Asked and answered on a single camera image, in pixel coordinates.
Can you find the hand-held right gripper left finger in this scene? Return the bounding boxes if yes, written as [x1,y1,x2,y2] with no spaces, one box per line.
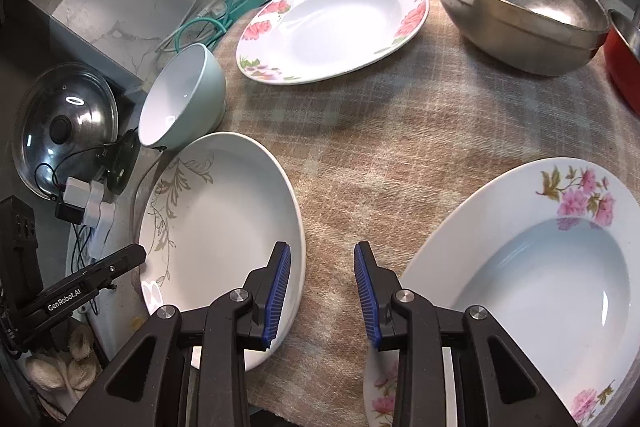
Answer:
[62,242,292,427]

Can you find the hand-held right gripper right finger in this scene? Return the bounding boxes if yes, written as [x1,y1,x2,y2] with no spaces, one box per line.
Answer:
[353,242,581,427]

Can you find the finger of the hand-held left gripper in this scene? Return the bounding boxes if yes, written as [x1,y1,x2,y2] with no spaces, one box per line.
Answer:
[75,244,147,288]

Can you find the white plate leaf print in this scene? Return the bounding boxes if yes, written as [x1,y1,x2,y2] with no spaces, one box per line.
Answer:
[138,132,306,370]

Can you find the pale green bowl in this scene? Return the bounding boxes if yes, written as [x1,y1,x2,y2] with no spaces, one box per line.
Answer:
[138,43,227,151]

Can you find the white plate small pink blossoms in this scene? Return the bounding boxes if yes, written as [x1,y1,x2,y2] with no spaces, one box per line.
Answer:
[363,158,640,427]

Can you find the white plate large pink roses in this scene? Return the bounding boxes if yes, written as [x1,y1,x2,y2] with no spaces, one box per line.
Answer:
[236,0,430,84]

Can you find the large steel bowl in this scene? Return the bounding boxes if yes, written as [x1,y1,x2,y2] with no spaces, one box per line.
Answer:
[425,0,612,76]

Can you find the red bowl steel inside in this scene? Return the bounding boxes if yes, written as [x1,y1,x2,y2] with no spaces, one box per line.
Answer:
[603,9,640,115]

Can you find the white power plug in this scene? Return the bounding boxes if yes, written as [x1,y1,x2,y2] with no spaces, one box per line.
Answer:
[64,177,117,228]

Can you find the cream knitted object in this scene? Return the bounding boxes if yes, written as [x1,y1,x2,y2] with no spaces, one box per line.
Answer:
[25,353,67,389]
[67,326,101,389]

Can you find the black round device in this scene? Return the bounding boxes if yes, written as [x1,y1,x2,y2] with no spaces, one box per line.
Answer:
[102,129,142,195]

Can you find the glass pot lid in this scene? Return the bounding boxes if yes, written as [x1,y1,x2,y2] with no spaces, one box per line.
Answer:
[12,63,119,201]

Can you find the checked beige cloth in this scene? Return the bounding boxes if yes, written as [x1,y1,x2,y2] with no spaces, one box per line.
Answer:
[215,0,640,427]

